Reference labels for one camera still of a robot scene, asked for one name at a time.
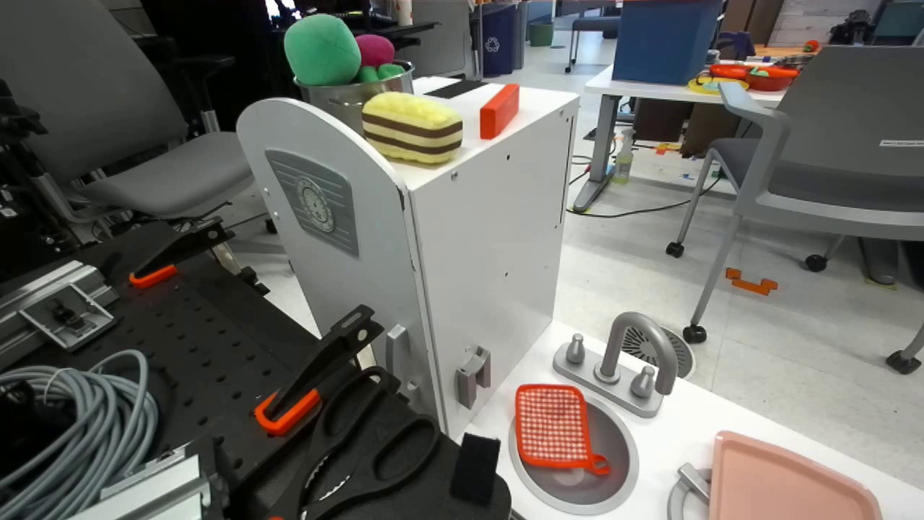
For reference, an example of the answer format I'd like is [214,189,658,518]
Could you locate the yellow striped plush sponge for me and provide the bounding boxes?
[359,91,467,172]

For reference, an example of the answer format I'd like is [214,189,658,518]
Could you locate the small orange floor tape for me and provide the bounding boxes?
[721,267,780,299]

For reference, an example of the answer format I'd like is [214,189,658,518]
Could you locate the steel cooking pot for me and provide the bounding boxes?
[297,57,418,111]

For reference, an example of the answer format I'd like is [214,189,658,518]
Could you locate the small green plushy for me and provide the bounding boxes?
[356,62,408,86]

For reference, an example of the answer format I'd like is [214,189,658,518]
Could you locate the orange plastic dish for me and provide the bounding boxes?
[708,57,802,96]

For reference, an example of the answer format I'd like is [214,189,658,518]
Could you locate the grey plastic wheeled chair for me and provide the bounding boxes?
[665,40,924,378]

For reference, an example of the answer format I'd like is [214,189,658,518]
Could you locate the black perforated work table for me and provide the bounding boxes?
[0,218,515,520]

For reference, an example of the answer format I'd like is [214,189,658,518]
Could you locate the grey toy faucet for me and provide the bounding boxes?
[551,309,682,421]

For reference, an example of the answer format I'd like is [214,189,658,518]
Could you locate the black floor cable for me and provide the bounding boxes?
[575,169,726,222]

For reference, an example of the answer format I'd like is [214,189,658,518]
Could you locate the pink plastic tray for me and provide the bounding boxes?
[708,427,887,520]

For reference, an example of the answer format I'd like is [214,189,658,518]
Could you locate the grey coiled cable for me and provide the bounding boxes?
[0,348,163,520]

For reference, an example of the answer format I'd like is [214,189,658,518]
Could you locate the black equipment stand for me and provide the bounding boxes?
[0,81,69,273]

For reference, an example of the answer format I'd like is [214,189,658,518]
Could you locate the black clamp with orange handle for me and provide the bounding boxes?
[126,218,236,294]
[252,303,386,440]

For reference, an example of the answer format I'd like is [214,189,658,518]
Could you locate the grey fabric office chair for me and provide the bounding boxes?
[0,0,256,229]

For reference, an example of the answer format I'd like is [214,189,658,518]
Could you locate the aluminium extrusion with bracket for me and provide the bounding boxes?
[0,258,121,372]
[69,442,229,520]

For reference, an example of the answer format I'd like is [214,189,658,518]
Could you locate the green round plushy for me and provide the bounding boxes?
[279,11,363,91]

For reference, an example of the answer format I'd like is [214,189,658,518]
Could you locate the blue recycling bin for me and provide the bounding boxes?
[480,3,529,81]

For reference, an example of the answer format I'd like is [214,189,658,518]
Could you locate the grey cupboard latch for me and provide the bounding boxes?
[453,345,493,411]

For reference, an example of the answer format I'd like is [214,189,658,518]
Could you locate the white toy kitchen cupboard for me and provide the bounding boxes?
[235,73,583,442]

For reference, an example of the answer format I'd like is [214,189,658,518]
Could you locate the orange rectangular block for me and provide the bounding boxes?
[477,81,522,143]

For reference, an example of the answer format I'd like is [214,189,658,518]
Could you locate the white office desk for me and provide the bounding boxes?
[568,68,802,218]

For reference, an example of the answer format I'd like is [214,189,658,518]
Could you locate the pink round plushy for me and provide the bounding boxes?
[356,33,398,70]

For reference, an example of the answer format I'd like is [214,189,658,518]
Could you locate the clear spray bottle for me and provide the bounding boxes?
[609,124,642,189]

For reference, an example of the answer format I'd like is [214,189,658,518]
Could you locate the black flat panel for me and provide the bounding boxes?
[422,76,487,102]

